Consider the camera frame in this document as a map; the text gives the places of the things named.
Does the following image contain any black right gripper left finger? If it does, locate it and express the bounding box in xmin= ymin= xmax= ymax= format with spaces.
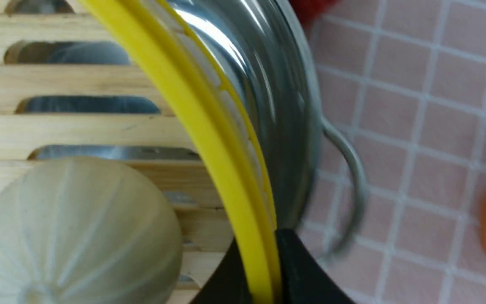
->
xmin=191 ymin=240 xmax=253 ymax=304

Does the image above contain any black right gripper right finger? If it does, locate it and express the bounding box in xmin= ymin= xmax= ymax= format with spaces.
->
xmin=275 ymin=229 xmax=354 ymax=304

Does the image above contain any stainless steel pot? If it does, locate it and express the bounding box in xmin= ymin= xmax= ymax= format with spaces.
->
xmin=5 ymin=0 xmax=368 ymax=258

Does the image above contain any white steamed bun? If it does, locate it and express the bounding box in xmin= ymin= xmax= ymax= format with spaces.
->
xmin=0 ymin=157 xmax=183 ymax=304

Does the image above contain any pink checkered tablecloth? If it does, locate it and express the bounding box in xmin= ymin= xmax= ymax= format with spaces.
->
xmin=306 ymin=0 xmax=486 ymax=304

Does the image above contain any red bell pepper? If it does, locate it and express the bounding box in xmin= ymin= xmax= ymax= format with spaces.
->
xmin=289 ymin=0 xmax=340 ymax=25

